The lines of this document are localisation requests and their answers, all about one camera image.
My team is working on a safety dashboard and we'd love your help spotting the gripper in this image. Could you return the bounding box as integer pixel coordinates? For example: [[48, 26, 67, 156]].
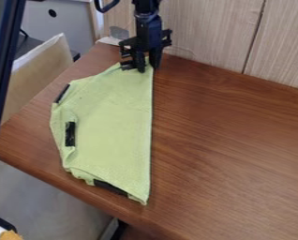
[[117, 12, 174, 74]]

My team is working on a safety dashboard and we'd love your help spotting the white cabinet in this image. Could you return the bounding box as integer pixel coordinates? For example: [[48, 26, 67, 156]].
[[20, 0, 106, 58]]

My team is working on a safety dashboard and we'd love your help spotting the light green cloth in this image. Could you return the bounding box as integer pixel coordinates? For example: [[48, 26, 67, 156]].
[[49, 57, 156, 206]]

